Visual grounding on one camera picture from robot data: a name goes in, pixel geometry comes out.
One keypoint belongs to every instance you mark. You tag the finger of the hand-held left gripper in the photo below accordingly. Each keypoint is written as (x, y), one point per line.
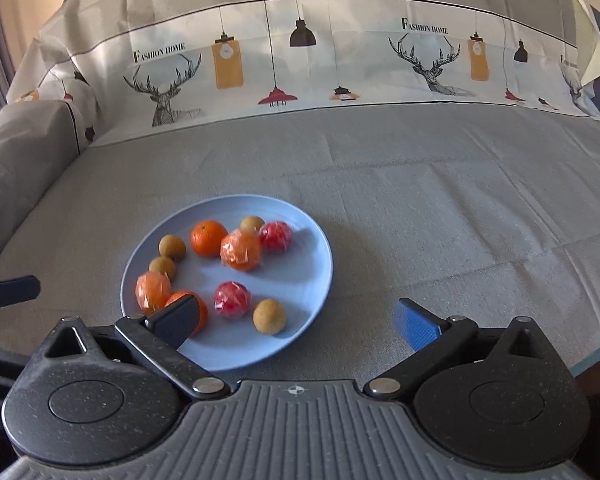
(15, 291)

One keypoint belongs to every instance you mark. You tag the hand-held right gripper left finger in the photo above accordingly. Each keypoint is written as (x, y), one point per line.
(176, 317)

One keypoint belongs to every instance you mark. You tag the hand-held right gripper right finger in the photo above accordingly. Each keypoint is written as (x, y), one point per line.
(415, 325)

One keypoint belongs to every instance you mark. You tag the plastic-wrapped orange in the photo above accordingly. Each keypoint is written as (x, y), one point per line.
(241, 250)
(153, 291)

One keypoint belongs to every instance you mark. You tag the plastic-wrapped red apple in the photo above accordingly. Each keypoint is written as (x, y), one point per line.
(232, 299)
(276, 236)

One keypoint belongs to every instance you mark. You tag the light blue plate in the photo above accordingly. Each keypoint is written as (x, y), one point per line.
(290, 270)

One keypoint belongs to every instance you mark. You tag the grey covered sofa armrest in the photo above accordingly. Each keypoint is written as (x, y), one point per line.
(25, 170)

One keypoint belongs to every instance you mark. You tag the printed grey sofa cover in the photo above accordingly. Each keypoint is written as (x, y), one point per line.
(430, 185)

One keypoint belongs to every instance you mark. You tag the cream cloth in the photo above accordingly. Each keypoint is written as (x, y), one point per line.
(590, 40)

